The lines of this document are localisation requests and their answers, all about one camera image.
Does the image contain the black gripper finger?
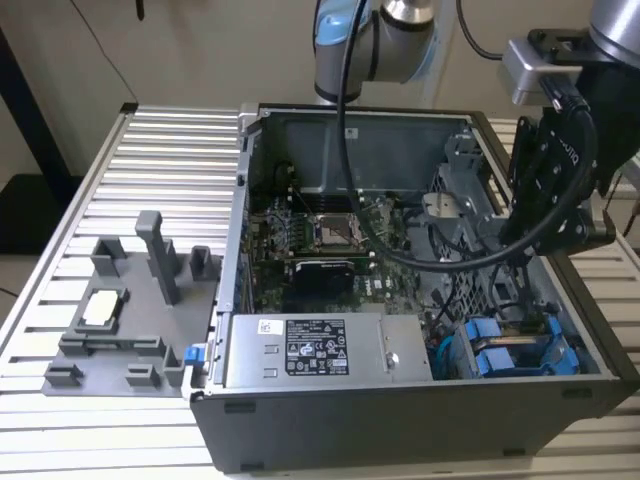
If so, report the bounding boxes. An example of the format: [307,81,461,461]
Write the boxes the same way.
[533,207,617,257]
[498,115,544,247]

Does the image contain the hard disk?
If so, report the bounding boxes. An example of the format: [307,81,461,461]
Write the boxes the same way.
[459,314,584,372]

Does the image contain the gray metal disk bay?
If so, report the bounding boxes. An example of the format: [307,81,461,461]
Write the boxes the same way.
[407,124,601,381]

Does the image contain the empty blue disk carrier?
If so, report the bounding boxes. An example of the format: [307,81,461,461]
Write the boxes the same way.
[474,349,581,378]

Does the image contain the green motherboard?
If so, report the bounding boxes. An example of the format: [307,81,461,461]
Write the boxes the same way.
[247,192,441,316]

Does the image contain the CPU socket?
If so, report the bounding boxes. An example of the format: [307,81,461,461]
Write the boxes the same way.
[308,208,374,249]

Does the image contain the black RAM sticks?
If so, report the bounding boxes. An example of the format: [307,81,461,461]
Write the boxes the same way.
[297,187,364,214]

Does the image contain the black graphics card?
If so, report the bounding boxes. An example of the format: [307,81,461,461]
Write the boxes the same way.
[284,255,374,314]

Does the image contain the silver power supply unit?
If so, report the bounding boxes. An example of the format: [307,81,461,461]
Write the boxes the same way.
[222,313,434,389]

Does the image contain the black open PC case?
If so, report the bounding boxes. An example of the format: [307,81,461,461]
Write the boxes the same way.
[188,102,640,475]

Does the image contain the blue case latch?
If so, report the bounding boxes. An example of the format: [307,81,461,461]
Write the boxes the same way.
[182,344,207,370]

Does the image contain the gray parts rack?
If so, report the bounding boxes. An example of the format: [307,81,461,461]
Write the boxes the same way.
[43,209,225,398]

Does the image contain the pale CPU chip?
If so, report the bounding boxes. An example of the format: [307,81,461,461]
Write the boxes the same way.
[82,289,121,325]

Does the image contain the silver metal bracket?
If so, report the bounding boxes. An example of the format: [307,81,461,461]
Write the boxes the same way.
[421,192,477,221]

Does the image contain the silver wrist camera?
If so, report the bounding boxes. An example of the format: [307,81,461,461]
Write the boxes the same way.
[501,38,585,107]

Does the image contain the thin black camera cable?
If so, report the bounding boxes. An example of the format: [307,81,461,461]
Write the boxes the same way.
[455,0,507,60]

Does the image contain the black wire bundle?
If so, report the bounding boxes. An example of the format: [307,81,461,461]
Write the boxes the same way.
[428,257,464,329]

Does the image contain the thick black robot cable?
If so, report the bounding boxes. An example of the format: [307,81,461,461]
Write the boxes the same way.
[334,0,601,275]

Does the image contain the blue wire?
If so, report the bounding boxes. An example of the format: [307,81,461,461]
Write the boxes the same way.
[432,333,457,379]

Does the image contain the thin black wall wire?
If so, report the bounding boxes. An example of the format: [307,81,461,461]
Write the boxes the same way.
[69,0,137,105]

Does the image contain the black stand frame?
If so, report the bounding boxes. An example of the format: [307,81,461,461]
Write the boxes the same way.
[0,22,84,256]

